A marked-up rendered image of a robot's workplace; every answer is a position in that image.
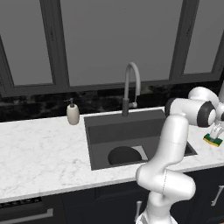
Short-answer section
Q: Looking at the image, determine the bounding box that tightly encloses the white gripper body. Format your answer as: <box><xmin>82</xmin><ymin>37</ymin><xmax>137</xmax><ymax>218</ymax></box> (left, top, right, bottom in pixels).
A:
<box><xmin>209</xmin><ymin>122</ymin><xmax>224</xmax><ymax>140</ymax></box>

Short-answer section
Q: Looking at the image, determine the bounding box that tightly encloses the black dishwasher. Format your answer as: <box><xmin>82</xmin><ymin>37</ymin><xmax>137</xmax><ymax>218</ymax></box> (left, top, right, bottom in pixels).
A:
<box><xmin>0</xmin><ymin>193</ymin><xmax>67</xmax><ymax>224</ymax></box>

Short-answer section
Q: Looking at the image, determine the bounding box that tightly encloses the dark framed window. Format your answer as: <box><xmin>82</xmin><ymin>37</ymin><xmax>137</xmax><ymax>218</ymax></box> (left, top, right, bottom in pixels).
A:
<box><xmin>0</xmin><ymin>0</ymin><xmax>224</xmax><ymax>99</ymax></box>

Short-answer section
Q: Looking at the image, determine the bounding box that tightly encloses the dark cupboard door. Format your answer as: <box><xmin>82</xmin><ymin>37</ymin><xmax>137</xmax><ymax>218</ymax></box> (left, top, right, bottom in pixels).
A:
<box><xmin>170</xmin><ymin>166</ymin><xmax>224</xmax><ymax>224</ymax></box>
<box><xmin>62</xmin><ymin>180</ymin><xmax>151</xmax><ymax>224</ymax></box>

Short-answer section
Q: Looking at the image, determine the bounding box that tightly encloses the green and yellow sponge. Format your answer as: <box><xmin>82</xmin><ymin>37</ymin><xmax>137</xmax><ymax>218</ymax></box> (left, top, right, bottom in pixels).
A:
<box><xmin>203</xmin><ymin>133</ymin><xmax>224</xmax><ymax>148</ymax></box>

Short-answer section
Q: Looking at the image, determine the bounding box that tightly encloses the dark grey sink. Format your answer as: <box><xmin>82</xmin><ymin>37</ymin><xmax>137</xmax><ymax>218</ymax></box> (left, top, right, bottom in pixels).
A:
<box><xmin>83</xmin><ymin>108</ymin><xmax>199</xmax><ymax>172</ymax></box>

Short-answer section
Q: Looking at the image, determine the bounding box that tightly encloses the silver cupboard handle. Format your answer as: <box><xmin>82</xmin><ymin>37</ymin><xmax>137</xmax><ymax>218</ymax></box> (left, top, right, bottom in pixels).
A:
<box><xmin>211</xmin><ymin>185</ymin><xmax>224</xmax><ymax>207</ymax></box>
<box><xmin>134</xmin><ymin>199</ymin><xmax>144</xmax><ymax>223</ymax></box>

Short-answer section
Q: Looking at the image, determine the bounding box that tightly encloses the silver dishwasher handle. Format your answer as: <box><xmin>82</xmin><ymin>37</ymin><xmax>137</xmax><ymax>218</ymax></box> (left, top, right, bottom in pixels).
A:
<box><xmin>0</xmin><ymin>207</ymin><xmax>54</xmax><ymax>224</ymax></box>

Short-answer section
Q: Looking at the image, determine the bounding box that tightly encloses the cream soap dispenser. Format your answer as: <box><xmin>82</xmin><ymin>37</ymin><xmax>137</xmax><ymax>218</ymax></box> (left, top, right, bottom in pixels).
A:
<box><xmin>64</xmin><ymin>97</ymin><xmax>81</xmax><ymax>126</ymax></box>

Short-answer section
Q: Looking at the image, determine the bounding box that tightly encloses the grey curved tap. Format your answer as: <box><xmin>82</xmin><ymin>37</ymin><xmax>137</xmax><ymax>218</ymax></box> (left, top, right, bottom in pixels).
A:
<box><xmin>121</xmin><ymin>61</ymin><xmax>142</xmax><ymax>118</ymax></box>

